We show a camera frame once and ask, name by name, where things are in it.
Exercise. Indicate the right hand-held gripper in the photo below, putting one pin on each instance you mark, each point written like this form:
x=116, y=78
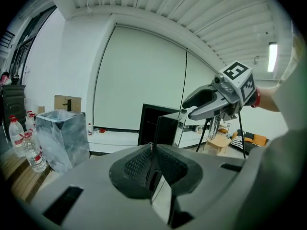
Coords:
x=239, y=80

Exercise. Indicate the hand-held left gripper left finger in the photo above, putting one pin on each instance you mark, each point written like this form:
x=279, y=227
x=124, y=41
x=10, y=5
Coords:
x=96, y=183

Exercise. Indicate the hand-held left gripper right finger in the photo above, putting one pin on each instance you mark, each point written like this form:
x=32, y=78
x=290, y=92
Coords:
x=206, y=183

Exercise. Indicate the black mini fridge cabinet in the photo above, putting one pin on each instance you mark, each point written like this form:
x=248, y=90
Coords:
x=148, y=123

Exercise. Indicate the person's right forearm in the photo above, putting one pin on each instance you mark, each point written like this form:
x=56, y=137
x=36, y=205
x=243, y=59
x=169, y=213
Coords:
x=268, y=99

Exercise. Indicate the round wooden table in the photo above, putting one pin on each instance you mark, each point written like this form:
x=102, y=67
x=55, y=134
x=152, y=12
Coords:
x=219, y=142

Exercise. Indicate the black standing fan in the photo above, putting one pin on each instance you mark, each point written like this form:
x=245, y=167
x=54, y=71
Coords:
x=241, y=135

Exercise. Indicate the clear plastic storage bin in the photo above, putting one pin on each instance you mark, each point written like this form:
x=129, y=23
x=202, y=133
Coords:
x=64, y=140

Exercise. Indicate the small red object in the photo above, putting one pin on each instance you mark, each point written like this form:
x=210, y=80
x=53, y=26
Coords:
x=102, y=130

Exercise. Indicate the black striped sofa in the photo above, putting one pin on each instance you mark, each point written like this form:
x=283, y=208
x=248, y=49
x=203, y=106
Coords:
x=239, y=141

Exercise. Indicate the small red-capped bottle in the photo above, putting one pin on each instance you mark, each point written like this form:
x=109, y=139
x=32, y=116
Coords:
x=90, y=129

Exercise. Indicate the red wristband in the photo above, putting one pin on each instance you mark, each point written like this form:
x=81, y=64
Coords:
x=257, y=99

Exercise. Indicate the large clear water bottle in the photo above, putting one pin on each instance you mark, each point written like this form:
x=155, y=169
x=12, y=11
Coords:
x=30, y=123
x=17, y=138
x=34, y=154

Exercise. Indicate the orange cushion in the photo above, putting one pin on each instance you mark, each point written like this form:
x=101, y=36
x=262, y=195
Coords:
x=260, y=140

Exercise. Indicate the wooden platform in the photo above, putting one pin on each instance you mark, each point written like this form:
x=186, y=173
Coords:
x=21, y=178

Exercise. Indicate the cardboard sheet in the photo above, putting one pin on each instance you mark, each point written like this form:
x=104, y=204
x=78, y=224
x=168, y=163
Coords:
x=76, y=102

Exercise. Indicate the ceiling tube light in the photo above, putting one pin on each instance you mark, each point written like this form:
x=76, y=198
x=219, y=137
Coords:
x=272, y=56

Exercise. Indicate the black faucet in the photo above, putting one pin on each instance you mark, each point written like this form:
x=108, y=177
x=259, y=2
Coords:
x=68, y=104

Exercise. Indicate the beige t-shirt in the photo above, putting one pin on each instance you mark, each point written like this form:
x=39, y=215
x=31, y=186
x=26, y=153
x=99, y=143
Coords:
x=287, y=152

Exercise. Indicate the small cardboard box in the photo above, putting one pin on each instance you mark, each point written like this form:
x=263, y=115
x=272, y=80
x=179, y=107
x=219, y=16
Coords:
x=41, y=110

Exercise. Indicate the pink bag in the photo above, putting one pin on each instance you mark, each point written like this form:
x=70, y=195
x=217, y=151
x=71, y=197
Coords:
x=5, y=79

